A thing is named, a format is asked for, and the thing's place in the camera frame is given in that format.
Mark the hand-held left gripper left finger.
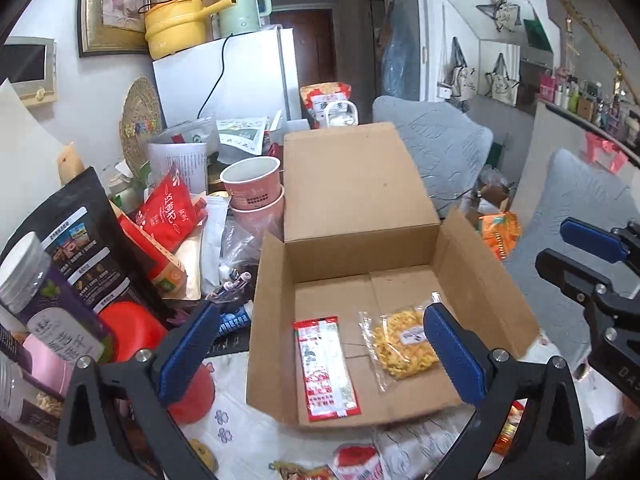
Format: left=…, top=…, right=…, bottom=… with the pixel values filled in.
left=55, top=300, right=223, bottom=480

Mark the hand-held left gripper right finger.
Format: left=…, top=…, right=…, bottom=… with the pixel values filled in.
left=422, top=302, right=588, bottom=480

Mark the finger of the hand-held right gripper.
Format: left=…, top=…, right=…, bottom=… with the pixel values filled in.
left=560, top=217, right=640, bottom=281
left=535, top=249, right=640, bottom=323

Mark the clear packet of yellow snacks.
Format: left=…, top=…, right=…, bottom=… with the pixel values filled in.
left=358, top=294, right=453, bottom=393

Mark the long red white snack packet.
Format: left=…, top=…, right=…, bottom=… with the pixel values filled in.
left=292, top=316, right=362, bottom=422

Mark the pink triangular snack packet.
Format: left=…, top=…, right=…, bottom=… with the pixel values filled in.
left=332, top=444, right=381, bottom=480

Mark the red green snack packet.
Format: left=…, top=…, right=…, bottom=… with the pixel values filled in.
left=272, top=460, right=336, bottom=480

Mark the brown cardboard box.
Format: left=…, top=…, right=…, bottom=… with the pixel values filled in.
left=246, top=122, right=542, bottom=431

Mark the blue packet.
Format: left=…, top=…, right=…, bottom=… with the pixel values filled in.
left=220, top=305, right=251, bottom=333

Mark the grey leaf pattern chair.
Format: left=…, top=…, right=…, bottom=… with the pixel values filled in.
left=502, top=149, right=640, bottom=361
left=372, top=95, right=493, bottom=216

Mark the red plastic canister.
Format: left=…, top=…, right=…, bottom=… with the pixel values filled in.
left=97, top=302, right=216, bottom=423

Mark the orange snack bag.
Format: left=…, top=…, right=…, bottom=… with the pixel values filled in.
left=477, top=211, right=523, bottom=261

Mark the pink ribbon bow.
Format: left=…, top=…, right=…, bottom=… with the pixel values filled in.
left=585, top=132, right=628, bottom=173

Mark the red orange carton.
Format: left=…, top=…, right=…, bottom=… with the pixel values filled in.
left=119, top=212, right=188, bottom=295

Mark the white cartoon print tablecloth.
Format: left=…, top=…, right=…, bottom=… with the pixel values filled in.
left=180, top=335, right=626, bottom=480

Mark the red stand-up pouch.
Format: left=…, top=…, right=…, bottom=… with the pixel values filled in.
left=134, top=169, right=208, bottom=256

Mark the row of cosmetic bottles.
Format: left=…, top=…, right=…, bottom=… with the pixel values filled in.
left=537, top=67, right=640, bottom=146

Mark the pink bottle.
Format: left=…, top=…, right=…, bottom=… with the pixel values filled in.
left=22, top=332, right=76, bottom=396

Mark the purple label jar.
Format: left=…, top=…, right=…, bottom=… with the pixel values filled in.
left=0, top=232, right=118, bottom=361

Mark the black cereal pouch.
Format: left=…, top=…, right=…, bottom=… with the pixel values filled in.
left=0, top=166, right=171, bottom=321

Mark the clear jar of nuts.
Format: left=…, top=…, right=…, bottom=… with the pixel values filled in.
left=0, top=355, right=66, bottom=428

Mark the printed paper sheet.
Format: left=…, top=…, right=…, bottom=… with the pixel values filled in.
left=147, top=141, right=208, bottom=196

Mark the canvas tote bag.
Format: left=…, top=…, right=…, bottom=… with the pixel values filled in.
left=437, top=37, right=476, bottom=106

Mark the bamboo stalk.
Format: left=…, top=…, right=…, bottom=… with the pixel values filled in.
left=542, top=0, right=640, bottom=106

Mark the white green pouch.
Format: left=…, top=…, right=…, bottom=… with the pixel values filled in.
left=216, top=117, right=271, bottom=158

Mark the brown paper bag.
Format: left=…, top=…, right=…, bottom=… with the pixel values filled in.
left=57, top=142, right=83, bottom=186

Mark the round woven mat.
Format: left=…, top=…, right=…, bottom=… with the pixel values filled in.
left=119, top=76, right=165, bottom=171

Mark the white board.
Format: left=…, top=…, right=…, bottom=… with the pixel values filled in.
left=0, top=79, right=68, bottom=241

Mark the blue plastic bag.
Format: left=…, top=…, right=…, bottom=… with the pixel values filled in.
left=382, top=0, right=423, bottom=101

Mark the white refrigerator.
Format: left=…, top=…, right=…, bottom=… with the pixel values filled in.
left=152, top=27, right=303, bottom=133

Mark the red white snack bag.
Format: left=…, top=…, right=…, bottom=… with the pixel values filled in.
left=300, top=82, right=353, bottom=128

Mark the yellow cooking pot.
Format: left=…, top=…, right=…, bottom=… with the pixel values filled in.
left=139, top=0, right=238, bottom=60

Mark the brown door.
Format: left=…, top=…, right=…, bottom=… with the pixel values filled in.
left=272, top=7, right=333, bottom=86

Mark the pale green electric kettle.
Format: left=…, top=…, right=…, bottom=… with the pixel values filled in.
left=215, top=0, right=273, bottom=38

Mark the white round container with handle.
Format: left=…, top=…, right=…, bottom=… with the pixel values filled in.
left=320, top=101, right=360, bottom=128

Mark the black power cable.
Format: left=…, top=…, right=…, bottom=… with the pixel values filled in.
left=196, top=32, right=236, bottom=121

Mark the wall intercom monitor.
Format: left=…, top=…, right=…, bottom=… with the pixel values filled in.
left=2, top=36, right=57, bottom=107

